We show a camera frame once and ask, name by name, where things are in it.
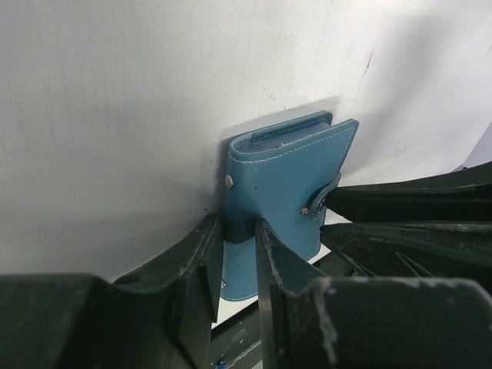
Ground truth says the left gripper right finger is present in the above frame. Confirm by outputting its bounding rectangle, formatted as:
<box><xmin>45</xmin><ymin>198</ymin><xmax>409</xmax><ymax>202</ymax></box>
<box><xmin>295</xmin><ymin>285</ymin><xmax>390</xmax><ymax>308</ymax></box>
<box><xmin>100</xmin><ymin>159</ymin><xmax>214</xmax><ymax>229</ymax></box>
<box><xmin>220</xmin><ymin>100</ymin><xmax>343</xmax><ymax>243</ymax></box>
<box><xmin>255</xmin><ymin>219</ymin><xmax>491</xmax><ymax>368</ymax></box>

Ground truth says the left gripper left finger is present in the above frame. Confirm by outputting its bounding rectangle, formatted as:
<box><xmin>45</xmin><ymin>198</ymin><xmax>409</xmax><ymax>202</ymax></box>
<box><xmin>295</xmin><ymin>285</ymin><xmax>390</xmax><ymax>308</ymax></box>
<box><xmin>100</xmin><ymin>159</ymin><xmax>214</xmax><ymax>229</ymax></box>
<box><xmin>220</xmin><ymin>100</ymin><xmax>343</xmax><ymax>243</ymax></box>
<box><xmin>1</xmin><ymin>214</ymin><xmax>224</xmax><ymax>368</ymax></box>

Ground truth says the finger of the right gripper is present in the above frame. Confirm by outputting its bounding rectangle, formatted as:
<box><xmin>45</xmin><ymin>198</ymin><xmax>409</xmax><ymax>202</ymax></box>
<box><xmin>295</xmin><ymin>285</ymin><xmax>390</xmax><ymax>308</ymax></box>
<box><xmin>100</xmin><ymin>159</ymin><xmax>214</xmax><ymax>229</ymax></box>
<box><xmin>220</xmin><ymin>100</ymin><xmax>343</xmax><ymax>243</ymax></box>
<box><xmin>324</xmin><ymin>162</ymin><xmax>491</xmax><ymax>222</ymax></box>
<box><xmin>320</xmin><ymin>221</ymin><xmax>491</xmax><ymax>281</ymax></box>

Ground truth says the blue card holder wallet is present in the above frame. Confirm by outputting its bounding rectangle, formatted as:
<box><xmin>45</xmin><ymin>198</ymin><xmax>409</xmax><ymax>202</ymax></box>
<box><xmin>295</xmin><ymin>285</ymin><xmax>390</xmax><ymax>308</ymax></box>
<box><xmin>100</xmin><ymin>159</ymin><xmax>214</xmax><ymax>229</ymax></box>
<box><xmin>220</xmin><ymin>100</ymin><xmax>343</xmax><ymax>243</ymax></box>
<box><xmin>221</xmin><ymin>111</ymin><xmax>359</xmax><ymax>301</ymax></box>

